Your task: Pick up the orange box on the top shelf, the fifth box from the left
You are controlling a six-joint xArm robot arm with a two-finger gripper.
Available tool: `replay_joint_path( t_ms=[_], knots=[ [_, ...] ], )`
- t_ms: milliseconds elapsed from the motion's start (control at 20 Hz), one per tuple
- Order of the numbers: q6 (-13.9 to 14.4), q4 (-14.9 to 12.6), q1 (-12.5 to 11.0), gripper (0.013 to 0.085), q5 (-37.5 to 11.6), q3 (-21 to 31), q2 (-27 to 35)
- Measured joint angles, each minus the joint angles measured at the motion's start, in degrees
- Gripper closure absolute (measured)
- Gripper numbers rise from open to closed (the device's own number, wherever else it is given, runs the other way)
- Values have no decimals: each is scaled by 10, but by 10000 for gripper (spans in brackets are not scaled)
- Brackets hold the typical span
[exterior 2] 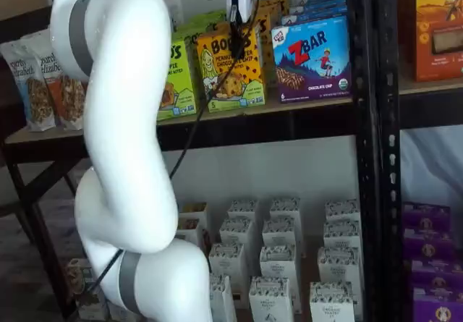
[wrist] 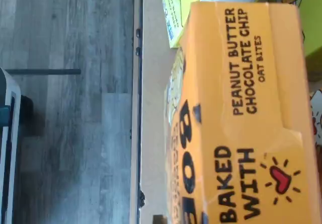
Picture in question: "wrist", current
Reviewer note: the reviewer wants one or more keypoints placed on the green Bobo's box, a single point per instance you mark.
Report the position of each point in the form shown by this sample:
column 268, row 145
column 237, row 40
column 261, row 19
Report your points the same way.
column 176, row 20
column 312, row 20

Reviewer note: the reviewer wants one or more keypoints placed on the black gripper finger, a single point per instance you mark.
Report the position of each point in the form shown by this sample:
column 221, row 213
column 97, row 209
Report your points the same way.
column 159, row 219

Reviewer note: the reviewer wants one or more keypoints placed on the particle board shelf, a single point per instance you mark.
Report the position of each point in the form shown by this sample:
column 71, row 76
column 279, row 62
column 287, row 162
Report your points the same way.
column 153, row 108

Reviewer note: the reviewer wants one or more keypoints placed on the black metal shelf rack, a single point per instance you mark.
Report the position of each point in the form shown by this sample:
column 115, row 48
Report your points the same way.
column 138, row 50

